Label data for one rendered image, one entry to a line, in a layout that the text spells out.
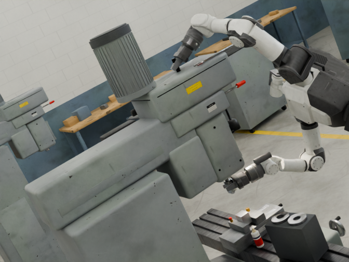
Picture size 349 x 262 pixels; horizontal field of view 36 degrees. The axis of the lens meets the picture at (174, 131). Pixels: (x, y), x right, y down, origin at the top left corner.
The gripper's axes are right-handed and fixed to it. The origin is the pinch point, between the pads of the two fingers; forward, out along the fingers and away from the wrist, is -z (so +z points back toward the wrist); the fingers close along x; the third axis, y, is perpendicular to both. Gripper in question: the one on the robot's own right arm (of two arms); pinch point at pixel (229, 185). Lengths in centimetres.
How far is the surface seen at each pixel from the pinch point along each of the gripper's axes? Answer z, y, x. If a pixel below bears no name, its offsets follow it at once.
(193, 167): -15.1, -24.1, 17.4
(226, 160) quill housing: 1.8, -16.7, 10.0
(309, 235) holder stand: 14, 19, 49
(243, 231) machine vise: -4.9, 22.9, 6.7
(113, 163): -47, -47, 27
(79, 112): -64, 20, -604
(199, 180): -15.4, -17.3, 17.5
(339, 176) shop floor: 133, 126, -194
